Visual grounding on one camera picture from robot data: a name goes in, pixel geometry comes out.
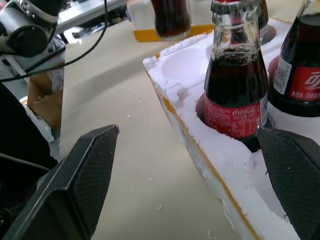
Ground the brown cardboard box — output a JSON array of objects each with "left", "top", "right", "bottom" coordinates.
[{"left": 25, "top": 69, "right": 64, "bottom": 129}]

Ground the black robot body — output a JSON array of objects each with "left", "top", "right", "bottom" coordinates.
[{"left": 0, "top": 81, "right": 60, "bottom": 221}]

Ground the white foam crate, yellow tape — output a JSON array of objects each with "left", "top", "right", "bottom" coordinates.
[{"left": 142, "top": 16, "right": 320, "bottom": 240}]

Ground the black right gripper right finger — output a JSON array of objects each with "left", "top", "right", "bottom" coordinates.
[{"left": 256, "top": 125, "right": 320, "bottom": 240}]

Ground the glass cola bottle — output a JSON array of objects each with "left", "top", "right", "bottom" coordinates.
[
  {"left": 150, "top": 0, "right": 193, "bottom": 42},
  {"left": 203, "top": 0, "right": 270, "bottom": 153},
  {"left": 257, "top": 0, "right": 270, "bottom": 46},
  {"left": 268, "top": 0, "right": 320, "bottom": 118}
]

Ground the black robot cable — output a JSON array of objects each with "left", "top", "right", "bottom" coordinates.
[{"left": 0, "top": 0, "right": 109, "bottom": 83}]

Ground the grey background desk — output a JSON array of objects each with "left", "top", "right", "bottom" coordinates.
[{"left": 53, "top": 0, "right": 129, "bottom": 35}]

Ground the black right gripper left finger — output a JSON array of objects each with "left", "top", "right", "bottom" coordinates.
[{"left": 0, "top": 124, "right": 120, "bottom": 240}]

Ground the white foam box, yellow tape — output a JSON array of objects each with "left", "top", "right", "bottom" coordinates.
[{"left": 125, "top": 0, "right": 216, "bottom": 43}]

